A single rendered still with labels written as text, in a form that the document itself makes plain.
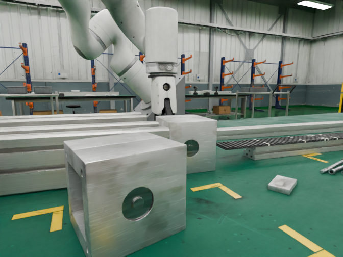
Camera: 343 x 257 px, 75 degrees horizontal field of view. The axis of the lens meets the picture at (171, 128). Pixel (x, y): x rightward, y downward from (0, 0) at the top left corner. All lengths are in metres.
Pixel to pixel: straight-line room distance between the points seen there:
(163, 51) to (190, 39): 8.77
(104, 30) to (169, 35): 0.47
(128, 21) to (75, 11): 0.30
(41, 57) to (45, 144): 7.83
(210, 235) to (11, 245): 0.20
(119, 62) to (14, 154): 0.71
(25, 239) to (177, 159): 0.17
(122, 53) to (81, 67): 7.12
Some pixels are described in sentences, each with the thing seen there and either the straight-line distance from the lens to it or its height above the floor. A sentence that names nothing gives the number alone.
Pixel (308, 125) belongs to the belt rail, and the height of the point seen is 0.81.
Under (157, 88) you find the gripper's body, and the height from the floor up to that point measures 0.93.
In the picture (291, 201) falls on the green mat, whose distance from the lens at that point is 0.36.
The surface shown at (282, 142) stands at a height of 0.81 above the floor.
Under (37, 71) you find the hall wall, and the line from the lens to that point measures 8.15.
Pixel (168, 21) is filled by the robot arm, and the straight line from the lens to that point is 0.60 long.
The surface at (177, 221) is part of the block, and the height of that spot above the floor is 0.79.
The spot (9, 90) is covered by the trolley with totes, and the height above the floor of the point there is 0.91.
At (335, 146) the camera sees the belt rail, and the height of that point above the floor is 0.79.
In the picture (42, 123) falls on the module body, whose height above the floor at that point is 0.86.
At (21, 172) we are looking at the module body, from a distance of 0.40.
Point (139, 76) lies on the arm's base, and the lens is 1.02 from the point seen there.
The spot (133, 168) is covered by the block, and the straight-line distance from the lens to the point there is 0.20.
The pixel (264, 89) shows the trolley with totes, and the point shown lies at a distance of 4.87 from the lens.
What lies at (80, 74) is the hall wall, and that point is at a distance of 8.11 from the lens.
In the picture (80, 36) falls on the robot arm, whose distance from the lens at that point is 0.98.
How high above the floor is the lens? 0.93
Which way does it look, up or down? 10 degrees down
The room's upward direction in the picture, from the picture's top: straight up
